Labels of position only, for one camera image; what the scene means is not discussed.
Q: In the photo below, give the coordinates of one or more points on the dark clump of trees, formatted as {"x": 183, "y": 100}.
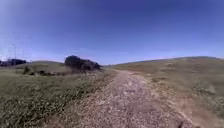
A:
{"x": 80, "y": 63}

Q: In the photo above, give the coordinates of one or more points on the brown gravel dirt path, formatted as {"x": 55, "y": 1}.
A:
{"x": 126, "y": 100}

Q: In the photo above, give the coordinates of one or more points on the thin pole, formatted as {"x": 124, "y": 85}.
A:
{"x": 14, "y": 51}

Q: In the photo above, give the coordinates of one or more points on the green grass field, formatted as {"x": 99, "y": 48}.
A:
{"x": 30, "y": 96}

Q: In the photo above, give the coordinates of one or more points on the dry grass hillside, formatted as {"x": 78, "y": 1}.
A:
{"x": 186, "y": 76}

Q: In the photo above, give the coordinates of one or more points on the low dark bushes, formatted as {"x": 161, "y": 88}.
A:
{"x": 36, "y": 71}

